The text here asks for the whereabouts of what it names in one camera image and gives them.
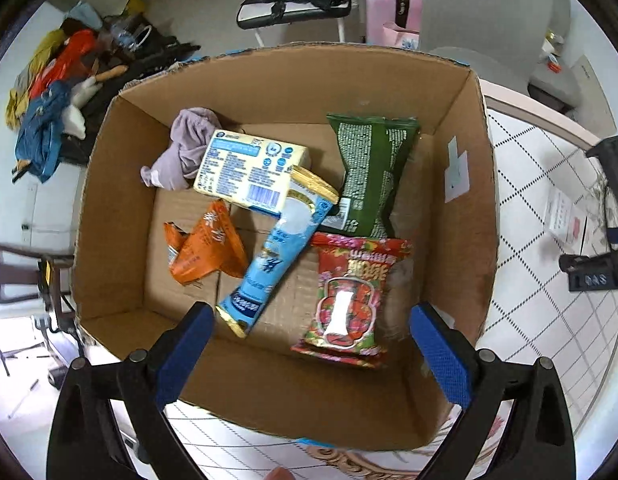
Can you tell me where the red snack bag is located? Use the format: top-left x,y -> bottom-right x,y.
292,232 -> 412,370

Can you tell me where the orange snack packet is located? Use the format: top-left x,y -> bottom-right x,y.
164,200 -> 249,285

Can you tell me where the purple fuzzy cloth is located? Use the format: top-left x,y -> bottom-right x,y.
140,107 -> 221,191

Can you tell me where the blue long snack packet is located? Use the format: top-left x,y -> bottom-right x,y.
217,166 -> 339,338

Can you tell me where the white red card box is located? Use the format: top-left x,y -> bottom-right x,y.
544,186 -> 588,254

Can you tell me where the dark wooden chair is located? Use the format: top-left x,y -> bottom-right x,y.
0,244 -> 78,338

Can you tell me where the cream blue tissue pack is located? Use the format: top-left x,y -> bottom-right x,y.
194,129 -> 311,217

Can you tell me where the brown cardboard box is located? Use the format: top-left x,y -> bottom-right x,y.
72,44 -> 498,451

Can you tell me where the green snack bag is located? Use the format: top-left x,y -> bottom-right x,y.
321,114 -> 420,238

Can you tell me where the grey chair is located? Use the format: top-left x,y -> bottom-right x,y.
418,0 -> 582,112

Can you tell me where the pile of colourful clothes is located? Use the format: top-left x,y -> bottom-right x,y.
5,1 -> 199,183

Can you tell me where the pink gift bag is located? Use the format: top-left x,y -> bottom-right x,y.
382,23 -> 420,51

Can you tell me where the pink suitcase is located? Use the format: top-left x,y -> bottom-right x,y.
364,0 -> 423,46

